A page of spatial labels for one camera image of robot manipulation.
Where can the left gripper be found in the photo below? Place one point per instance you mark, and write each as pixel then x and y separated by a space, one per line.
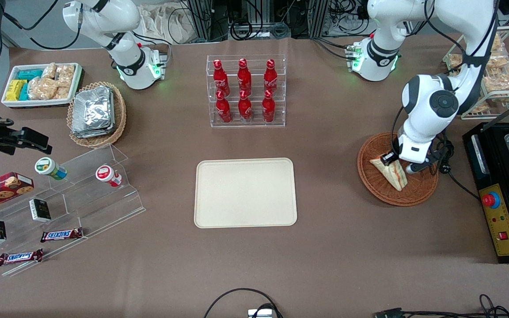
pixel 388 157

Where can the triangle sandwich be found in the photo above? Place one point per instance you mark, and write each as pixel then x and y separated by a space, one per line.
pixel 396 177

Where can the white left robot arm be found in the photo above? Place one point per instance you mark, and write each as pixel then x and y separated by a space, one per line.
pixel 431 101

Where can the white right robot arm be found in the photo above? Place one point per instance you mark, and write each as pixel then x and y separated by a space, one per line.
pixel 104 17

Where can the round brown wicker basket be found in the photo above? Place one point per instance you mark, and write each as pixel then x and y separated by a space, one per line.
pixel 382 192

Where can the white rectangular snack tray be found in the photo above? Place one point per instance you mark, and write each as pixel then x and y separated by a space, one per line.
pixel 9 104

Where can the oval tan wicker basket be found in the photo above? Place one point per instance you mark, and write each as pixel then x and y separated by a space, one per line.
pixel 119 117

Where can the cream plastic tray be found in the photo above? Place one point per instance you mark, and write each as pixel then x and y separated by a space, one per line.
pixel 245 193

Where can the green lid yogurt cup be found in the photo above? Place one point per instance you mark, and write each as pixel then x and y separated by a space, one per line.
pixel 49 168

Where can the teal snack pack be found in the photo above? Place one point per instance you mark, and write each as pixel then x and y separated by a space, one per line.
pixel 30 74
pixel 24 92

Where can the yellow snack pack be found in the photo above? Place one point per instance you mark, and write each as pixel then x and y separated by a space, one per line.
pixel 15 89

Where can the red tartan cookie box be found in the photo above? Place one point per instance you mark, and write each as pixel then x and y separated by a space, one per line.
pixel 0 191

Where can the clear rice cracker bag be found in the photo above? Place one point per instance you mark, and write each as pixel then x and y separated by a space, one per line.
pixel 65 75
pixel 49 70
pixel 62 92
pixel 42 88

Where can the silver foil containers stack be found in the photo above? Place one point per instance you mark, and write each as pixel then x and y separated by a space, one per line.
pixel 92 112

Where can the red lid yogurt cup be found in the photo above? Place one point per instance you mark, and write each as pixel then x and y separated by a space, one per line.
pixel 106 174

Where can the clear acrylic tiered shelf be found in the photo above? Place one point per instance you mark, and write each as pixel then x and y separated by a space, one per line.
pixel 95 207

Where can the Snickers chocolate bar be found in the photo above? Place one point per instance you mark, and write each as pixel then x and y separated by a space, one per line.
pixel 19 257
pixel 61 235

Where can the brown snack bag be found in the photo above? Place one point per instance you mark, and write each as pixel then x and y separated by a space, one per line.
pixel 454 61
pixel 502 64
pixel 496 43
pixel 480 107
pixel 502 82

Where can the red cola bottle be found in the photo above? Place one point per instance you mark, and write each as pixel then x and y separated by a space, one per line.
pixel 271 77
pixel 220 79
pixel 245 109
pixel 268 109
pixel 244 77
pixel 223 110

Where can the black control box yellow panel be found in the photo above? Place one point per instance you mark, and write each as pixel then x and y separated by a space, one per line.
pixel 502 229

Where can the clear acrylic bottle rack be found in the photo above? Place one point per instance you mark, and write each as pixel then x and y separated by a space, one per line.
pixel 245 124

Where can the small silver device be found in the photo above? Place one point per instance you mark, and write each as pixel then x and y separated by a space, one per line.
pixel 261 313

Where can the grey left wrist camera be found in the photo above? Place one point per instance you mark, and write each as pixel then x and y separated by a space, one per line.
pixel 417 168

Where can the aluminium frame post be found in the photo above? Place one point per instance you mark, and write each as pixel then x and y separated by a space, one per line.
pixel 318 17
pixel 203 20

